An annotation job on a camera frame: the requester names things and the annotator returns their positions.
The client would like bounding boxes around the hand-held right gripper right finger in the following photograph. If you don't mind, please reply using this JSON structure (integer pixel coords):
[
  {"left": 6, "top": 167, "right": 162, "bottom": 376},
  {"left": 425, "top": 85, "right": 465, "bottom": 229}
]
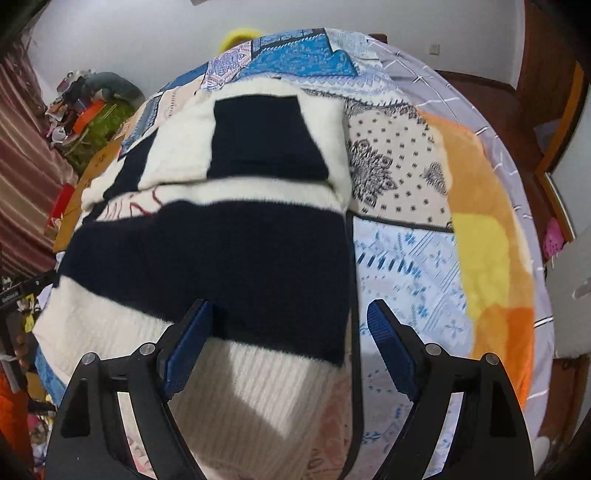
[{"left": 366, "top": 298, "right": 536, "bottom": 480}]

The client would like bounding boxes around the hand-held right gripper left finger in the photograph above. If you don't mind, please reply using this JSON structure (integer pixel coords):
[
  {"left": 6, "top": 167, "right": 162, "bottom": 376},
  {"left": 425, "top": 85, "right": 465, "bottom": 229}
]
[{"left": 46, "top": 298, "right": 214, "bottom": 480}]

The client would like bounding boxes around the cream navy striped sweater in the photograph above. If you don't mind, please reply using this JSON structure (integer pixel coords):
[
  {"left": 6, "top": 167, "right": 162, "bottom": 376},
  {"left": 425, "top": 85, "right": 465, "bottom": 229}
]
[{"left": 33, "top": 78, "right": 358, "bottom": 480}]

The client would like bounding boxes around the blue patchwork quilt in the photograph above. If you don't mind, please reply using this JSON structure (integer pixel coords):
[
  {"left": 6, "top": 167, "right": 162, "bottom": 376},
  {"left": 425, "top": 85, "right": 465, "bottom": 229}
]
[{"left": 34, "top": 27, "right": 476, "bottom": 480}]

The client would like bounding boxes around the orange plastic object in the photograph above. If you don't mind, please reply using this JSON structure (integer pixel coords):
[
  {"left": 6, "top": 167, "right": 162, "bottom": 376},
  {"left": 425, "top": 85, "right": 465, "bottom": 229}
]
[{"left": 0, "top": 369, "right": 36, "bottom": 464}]

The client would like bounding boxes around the red striped curtain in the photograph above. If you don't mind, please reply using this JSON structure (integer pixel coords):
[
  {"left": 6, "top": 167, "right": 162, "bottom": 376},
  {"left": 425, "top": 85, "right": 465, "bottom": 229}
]
[{"left": 0, "top": 28, "right": 80, "bottom": 278}]

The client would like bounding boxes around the orange yellow fleece blanket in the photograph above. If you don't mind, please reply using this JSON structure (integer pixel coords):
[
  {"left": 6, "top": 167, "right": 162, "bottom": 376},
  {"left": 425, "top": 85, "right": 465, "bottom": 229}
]
[{"left": 418, "top": 108, "right": 537, "bottom": 409}]

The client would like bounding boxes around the green patterned storage bag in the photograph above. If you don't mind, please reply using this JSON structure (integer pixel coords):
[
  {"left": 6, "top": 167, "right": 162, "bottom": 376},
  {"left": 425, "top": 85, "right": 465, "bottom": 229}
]
[{"left": 62, "top": 100, "right": 140, "bottom": 175}]

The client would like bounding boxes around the orange box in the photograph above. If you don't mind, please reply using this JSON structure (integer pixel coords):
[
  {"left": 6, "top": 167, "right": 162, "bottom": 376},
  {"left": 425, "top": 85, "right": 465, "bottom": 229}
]
[{"left": 74, "top": 102, "right": 105, "bottom": 133}]

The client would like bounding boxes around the white wardrobe door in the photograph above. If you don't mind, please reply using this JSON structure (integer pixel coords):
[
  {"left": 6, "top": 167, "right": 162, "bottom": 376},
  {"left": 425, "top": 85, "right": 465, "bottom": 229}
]
[{"left": 536, "top": 60, "right": 591, "bottom": 363}]

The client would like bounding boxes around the pink slipper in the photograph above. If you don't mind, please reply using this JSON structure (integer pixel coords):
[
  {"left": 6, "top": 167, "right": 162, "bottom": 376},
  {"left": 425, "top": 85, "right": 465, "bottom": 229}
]
[{"left": 542, "top": 217, "right": 567, "bottom": 262}]

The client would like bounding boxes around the grey plush pillow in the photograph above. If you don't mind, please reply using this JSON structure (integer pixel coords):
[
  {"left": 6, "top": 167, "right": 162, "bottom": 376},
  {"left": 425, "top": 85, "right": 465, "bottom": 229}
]
[{"left": 85, "top": 71, "right": 145, "bottom": 103}]

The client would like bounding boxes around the grey checked bedsheet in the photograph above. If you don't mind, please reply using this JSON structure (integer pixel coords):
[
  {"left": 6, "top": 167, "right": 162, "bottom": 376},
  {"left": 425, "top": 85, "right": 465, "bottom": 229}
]
[{"left": 369, "top": 32, "right": 555, "bottom": 329}]

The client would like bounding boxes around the yellow foam tube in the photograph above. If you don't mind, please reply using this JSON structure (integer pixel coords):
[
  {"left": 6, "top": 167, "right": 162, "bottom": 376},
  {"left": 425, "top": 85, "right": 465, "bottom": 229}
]
[{"left": 219, "top": 28, "right": 264, "bottom": 53}]

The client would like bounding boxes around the brown wooden door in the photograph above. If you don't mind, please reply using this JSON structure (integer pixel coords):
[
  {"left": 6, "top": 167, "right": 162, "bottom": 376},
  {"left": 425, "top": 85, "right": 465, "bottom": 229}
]
[{"left": 515, "top": 0, "right": 575, "bottom": 132}]

